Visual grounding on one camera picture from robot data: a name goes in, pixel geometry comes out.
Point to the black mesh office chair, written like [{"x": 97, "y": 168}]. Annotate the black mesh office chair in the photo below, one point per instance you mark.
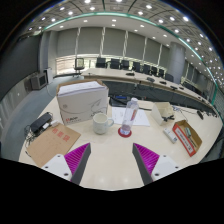
[{"x": 79, "y": 63}]

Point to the ceiling lights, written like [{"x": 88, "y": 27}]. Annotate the ceiling lights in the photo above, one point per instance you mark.
[{"x": 113, "y": 20}]

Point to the grey tool in box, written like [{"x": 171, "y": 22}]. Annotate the grey tool in box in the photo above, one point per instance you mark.
[{"x": 188, "y": 132}]

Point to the small open beige box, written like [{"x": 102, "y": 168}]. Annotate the small open beige box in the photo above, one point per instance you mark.
[{"x": 161, "y": 111}]

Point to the white cardboard paper box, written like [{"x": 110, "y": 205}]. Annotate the white cardboard paper box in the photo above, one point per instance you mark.
[{"x": 81, "y": 105}]

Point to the long curved conference desk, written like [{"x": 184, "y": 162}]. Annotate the long curved conference desk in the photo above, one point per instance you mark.
[{"x": 123, "y": 85}]

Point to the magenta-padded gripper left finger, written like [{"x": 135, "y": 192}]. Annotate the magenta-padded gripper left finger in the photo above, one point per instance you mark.
[{"x": 76, "y": 160}]

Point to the flat round red coaster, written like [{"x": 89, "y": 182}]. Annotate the flat round red coaster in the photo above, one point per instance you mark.
[{"x": 125, "y": 136}]

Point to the white ceramic mug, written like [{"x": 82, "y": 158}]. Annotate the white ceramic mug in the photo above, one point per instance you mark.
[{"x": 100, "y": 123}]

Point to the small white box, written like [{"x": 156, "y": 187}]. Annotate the small white box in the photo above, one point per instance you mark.
[{"x": 170, "y": 135}]

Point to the dark grey monitor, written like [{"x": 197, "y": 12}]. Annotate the dark grey monitor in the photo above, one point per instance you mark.
[{"x": 38, "y": 81}]

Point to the black power adapter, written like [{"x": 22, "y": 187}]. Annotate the black power adapter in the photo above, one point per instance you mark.
[{"x": 40, "y": 122}]

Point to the clear plastic water bottle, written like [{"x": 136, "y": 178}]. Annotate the clear plastic water bottle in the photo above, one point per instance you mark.
[{"x": 129, "y": 116}]

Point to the row of black chairs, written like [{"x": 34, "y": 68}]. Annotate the row of black chairs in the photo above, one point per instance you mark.
[{"x": 115, "y": 63}]

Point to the white paper sheet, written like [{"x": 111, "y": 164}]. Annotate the white paper sheet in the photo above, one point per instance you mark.
[{"x": 143, "y": 120}]

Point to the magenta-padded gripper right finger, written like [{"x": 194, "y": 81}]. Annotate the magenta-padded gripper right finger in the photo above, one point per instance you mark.
[{"x": 147, "y": 160}]

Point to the brown paper envelope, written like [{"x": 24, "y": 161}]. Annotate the brown paper envelope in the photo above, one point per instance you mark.
[{"x": 53, "y": 145}]

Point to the open red-sided cardboard box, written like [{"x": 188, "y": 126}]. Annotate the open red-sided cardboard box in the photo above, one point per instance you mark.
[{"x": 181, "y": 138}]

